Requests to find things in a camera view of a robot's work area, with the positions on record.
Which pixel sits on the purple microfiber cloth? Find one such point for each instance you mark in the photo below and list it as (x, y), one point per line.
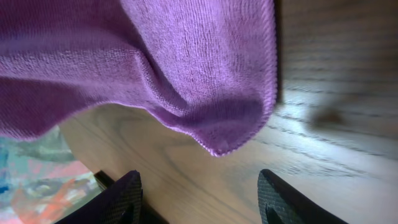
(204, 68)

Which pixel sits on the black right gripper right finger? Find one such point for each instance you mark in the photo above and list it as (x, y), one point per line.
(281, 203)

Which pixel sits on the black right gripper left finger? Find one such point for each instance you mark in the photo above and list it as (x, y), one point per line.
(87, 214)

